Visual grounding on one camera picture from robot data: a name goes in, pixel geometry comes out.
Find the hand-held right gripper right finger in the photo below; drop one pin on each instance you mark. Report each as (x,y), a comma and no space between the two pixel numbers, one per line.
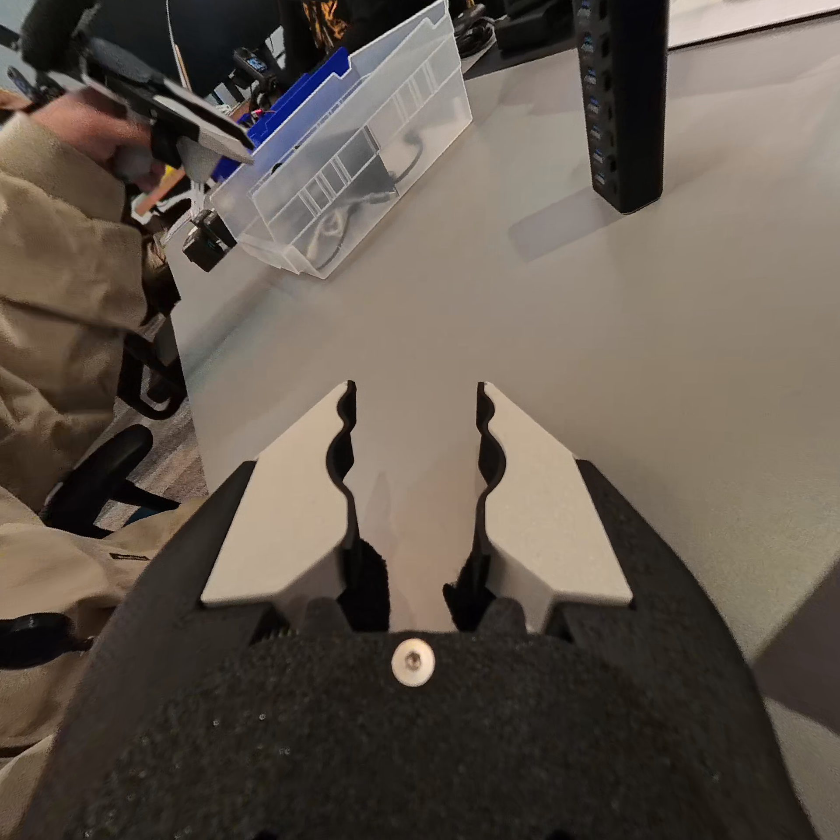
(551,525)

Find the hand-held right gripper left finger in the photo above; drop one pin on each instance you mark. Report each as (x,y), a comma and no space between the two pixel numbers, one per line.
(289,518)

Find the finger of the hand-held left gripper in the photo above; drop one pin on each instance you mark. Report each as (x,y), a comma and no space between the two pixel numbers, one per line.
(197,118)
(220,148)

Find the grey USB hub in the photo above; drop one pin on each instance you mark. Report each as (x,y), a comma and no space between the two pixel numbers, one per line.
(354,157)

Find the clear plastic bin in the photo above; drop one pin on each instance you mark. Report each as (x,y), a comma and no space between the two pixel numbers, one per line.
(426,65)

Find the black USB hub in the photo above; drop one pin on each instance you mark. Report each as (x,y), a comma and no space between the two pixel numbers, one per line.
(630,98)

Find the person's left forearm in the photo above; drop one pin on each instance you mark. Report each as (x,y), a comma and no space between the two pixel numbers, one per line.
(59,262)

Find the person's left hand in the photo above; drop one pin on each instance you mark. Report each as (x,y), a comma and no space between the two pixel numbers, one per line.
(85,124)

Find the black power adapter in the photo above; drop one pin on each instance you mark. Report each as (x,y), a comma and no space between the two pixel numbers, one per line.
(208,246)

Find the blue bin with white tag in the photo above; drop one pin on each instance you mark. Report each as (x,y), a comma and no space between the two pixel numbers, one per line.
(308,85)

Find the black office chair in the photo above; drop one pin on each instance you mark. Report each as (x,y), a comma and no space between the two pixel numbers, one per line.
(105,472)

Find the black desk mat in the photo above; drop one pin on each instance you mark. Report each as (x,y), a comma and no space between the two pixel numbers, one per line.
(499,62)

